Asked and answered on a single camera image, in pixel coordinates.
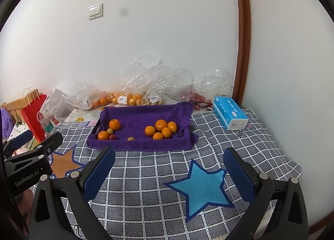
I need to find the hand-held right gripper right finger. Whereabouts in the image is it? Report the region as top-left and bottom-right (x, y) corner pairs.
(223, 147), (309, 240)

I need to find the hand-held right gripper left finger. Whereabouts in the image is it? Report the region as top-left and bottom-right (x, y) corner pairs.
(29, 146), (116, 240)

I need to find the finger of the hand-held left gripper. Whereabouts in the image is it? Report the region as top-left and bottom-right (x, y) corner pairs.
(4, 133), (64, 171)
(3, 129), (33, 157)

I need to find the purple towel lined tray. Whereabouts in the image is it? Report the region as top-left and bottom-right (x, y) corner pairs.
(86, 102), (199, 151)

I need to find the person's left hand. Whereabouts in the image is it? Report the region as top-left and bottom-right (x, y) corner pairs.
(19, 190), (34, 217)

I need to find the white spotted cloth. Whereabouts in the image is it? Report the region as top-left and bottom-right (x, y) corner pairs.
(8, 123), (34, 149)

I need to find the purple plush toy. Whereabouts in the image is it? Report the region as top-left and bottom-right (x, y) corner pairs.
(0, 108), (13, 141)

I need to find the red paper bag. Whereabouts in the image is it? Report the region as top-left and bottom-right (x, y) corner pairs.
(21, 94), (51, 143)

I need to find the wooden chair back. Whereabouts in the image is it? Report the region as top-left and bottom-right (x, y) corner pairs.
(1, 101), (27, 126)

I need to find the cream printed bed sheet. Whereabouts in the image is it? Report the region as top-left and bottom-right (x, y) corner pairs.
(65, 108), (105, 126)

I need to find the white plastic bag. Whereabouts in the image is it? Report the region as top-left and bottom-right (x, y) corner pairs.
(40, 88), (73, 126)

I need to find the grey checked star blanket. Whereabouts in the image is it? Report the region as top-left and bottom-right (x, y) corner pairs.
(44, 104), (303, 240)

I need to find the blue tissue pack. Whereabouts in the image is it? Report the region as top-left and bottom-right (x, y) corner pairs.
(213, 96), (249, 131)

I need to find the clear bag of oranges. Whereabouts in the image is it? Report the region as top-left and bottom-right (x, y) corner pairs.
(65, 82), (145, 110)

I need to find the pile of red lychees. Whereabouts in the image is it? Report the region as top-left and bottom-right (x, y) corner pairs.
(183, 90), (213, 110)

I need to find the clear bag of longans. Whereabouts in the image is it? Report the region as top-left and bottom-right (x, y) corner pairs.
(143, 90), (167, 106)

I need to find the small crumpled clear plastic bag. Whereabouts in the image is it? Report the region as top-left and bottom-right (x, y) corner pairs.
(194, 65), (234, 98)

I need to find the large crumpled clear plastic bag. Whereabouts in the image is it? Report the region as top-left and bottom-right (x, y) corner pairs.
(121, 56), (195, 100)

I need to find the white light switch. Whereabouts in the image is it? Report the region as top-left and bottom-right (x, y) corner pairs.
(88, 3), (103, 21)

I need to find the brown wooden door frame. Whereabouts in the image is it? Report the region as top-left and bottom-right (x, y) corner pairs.
(232, 0), (251, 100)

